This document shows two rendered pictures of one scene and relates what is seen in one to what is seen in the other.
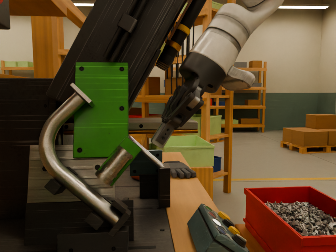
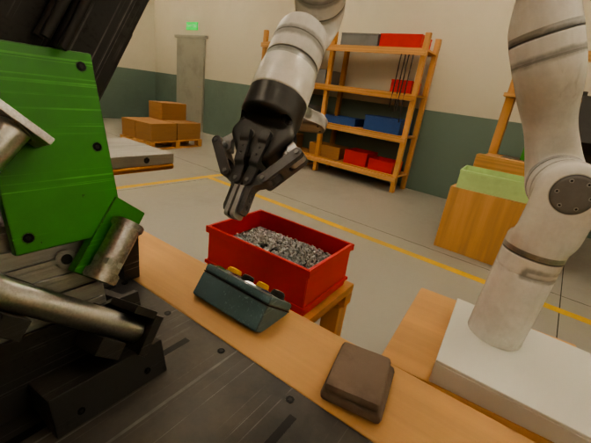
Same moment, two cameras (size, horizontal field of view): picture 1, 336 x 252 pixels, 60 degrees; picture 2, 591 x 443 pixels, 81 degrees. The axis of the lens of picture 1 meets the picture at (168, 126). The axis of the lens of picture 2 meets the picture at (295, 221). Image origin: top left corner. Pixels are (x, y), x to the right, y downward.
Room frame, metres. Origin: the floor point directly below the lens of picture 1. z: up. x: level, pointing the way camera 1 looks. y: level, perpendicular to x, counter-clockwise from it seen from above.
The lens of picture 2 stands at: (0.19, 0.27, 1.26)
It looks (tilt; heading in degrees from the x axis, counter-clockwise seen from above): 20 degrees down; 308
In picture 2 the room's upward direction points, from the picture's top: 8 degrees clockwise
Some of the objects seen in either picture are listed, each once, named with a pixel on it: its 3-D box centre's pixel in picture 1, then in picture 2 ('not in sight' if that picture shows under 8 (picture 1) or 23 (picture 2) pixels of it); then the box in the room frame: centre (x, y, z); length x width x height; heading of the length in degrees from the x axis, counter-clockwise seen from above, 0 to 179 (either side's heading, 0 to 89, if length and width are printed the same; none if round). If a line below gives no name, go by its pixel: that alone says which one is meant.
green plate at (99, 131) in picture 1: (103, 108); (40, 143); (0.66, 0.15, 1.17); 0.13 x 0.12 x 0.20; 5
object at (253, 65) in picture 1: (214, 97); not in sight; (9.27, -1.46, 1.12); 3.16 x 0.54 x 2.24; 92
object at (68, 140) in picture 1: (42, 140); not in sight; (0.83, 0.36, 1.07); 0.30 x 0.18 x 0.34; 5
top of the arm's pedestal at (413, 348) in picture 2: not in sight; (483, 359); (0.22, -0.41, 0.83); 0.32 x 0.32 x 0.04; 9
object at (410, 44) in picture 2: not in sight; (331, 105); (3.76, -4.87, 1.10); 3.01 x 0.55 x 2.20; 2
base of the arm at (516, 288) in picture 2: not in sight; (512, 294); (0.21, -0.41, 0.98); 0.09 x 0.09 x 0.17; 4
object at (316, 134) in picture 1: (316, 132); (163, 124); (6.30, -3.25, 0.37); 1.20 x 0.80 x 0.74; 100
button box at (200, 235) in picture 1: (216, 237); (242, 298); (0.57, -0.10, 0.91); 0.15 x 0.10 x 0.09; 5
